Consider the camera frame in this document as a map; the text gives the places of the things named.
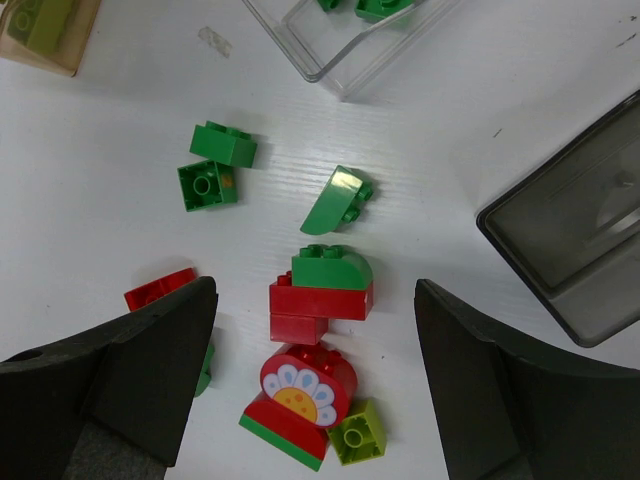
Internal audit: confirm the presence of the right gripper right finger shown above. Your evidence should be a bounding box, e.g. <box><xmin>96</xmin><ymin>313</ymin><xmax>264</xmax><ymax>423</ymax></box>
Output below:
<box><xmin>414</xmin><ymin>279</ymin><xmax>639</xmax><ymax>479</ymax></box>

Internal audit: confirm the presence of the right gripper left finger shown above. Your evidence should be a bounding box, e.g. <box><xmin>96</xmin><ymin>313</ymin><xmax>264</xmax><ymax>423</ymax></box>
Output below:
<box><xmin>1</xmin><ymin>276</ymin><xmax>218</xmax><ymax>479</ymax></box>

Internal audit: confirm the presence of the red L-shaped lego brick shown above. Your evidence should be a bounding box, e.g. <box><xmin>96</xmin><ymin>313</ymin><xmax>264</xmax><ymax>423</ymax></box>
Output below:
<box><xmin>269</xmin><ymin>272</ymin><xmax>374</xmax><ymax>345</ymax></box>

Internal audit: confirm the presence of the lime long lego brick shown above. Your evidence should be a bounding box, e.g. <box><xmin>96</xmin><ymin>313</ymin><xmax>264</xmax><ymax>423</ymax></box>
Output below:
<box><xmin>8</xmin><ymin>0</ymin><xmax>75</xmax><ymax>55</ymax></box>

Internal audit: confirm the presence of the green lego brick carried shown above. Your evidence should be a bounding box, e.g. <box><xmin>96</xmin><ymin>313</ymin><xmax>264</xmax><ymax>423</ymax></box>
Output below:
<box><xmin>354</xmin><ymin>0</ymin><xmax>414</xmax><ymax>23</ymax></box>

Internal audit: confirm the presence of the red sloped lego brick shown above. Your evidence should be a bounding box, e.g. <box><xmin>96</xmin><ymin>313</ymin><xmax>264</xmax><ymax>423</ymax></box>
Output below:
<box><xmin>124</xmin><ymin>267</ymin><xmax>197</xmax><ymax>312</ymax></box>

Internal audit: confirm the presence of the lime lego brick lower right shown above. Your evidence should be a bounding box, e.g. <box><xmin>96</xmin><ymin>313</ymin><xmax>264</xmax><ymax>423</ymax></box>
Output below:
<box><xmin>327</xmin><ymin>398</ymin><xmax>387</xmax><ymax>466</ymax></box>

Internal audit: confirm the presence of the red flower lego block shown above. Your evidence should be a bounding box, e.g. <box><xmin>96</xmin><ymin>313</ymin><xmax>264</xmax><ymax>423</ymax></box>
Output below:
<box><xmin>239</xmin><ymin>343</ymin><xmax>358</xmax><ymax>471</ymax></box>

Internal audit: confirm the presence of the dark grey transparent container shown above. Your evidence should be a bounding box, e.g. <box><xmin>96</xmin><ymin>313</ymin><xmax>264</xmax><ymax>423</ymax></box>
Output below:
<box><xmin>476</xmin><ymin>93</ymin><xmax>639</xmax><ymax>348</ymax></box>

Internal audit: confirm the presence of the green lego brick upside down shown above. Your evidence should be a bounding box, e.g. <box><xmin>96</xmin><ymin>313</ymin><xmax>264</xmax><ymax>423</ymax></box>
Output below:
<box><xmin>177</xmin><ymin>160</ymin><xmax>238</xmax><ymax>212</ymax></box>

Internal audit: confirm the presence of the green curved lego brick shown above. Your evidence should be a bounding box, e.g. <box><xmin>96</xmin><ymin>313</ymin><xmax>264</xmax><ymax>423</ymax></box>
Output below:
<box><xmin>300</xmin><ymin>165</ymin><xmax>374</xmax><ymax>236</ymax></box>

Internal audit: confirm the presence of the green lego brick studs up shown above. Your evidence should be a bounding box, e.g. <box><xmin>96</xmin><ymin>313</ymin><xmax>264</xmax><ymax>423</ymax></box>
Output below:
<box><xmin>189</xmin><ymin>121</ymin><xmax>257</xmax><ymax>168</ymax></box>

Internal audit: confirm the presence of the orange transparent container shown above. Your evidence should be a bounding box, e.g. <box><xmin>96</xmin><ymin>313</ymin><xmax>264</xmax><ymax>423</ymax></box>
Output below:
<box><xmin>1</xmin><ymin>0</ymin><xmax>101</xmax><ymax>77</ymax></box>

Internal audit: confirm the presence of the clear transparent container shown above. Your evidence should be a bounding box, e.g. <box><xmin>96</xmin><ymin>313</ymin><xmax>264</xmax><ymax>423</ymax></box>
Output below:
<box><xmin>244</xmin><ymin>0</ymin><xmax>461</xmax><ymax>100</ymax></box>

